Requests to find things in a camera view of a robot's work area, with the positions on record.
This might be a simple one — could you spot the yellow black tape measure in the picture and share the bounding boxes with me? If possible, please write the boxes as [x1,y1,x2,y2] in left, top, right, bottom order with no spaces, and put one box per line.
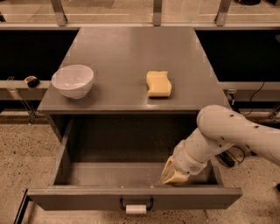
[24,76,40,88]

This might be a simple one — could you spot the black metal bar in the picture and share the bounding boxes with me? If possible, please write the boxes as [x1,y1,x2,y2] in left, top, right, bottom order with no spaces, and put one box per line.
[13,190,30,224]

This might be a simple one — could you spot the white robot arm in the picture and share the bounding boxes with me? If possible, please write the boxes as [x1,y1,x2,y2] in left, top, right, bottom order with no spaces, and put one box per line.
[161,105,280,184]

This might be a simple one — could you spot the metal railing frame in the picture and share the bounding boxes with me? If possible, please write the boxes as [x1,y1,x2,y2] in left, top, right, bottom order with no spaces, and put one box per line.
[0,0,280,28]

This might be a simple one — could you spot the grey top drawer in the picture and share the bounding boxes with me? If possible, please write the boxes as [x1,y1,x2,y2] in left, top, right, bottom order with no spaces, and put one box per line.
[27,114,242,214]

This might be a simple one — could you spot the black power adapter with cable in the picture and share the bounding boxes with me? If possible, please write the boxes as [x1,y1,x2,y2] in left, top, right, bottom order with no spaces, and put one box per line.
[216,146,246,168]

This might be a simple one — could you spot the yellow sponge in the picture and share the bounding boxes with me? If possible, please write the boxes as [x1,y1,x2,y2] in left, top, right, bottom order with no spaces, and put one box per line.
[146,71,172,97]

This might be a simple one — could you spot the white bowl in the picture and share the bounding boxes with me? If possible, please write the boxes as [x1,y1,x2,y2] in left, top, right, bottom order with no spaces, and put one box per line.
[52,65,94,99]

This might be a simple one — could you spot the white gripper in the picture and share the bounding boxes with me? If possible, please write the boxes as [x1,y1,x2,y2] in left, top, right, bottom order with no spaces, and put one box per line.
[161,139,211,184]

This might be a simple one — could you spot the grey drawer cabinet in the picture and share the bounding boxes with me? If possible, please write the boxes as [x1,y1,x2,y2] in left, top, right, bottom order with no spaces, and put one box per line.
[38,26,233,141]

